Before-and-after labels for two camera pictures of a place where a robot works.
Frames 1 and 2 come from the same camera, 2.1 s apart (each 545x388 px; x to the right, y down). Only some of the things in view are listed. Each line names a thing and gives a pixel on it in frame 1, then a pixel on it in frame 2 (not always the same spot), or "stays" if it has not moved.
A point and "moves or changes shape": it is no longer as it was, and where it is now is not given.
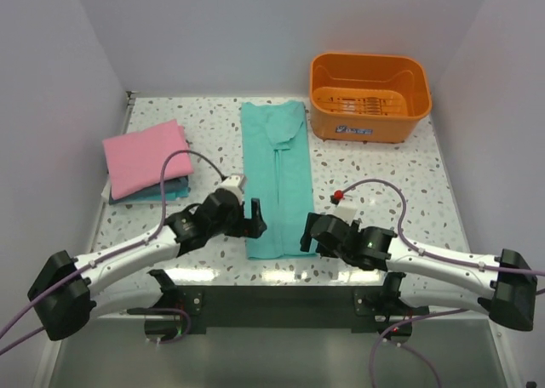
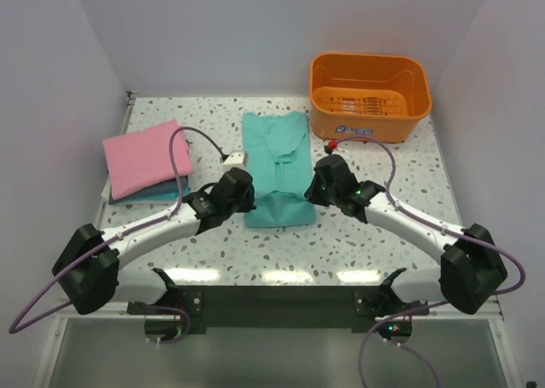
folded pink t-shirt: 134,161 stays
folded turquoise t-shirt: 180,191 stays
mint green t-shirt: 277,166 moves or changes shape
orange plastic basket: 368,97 stays
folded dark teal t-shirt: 150,193 stays
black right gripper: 306,239 to 312,195
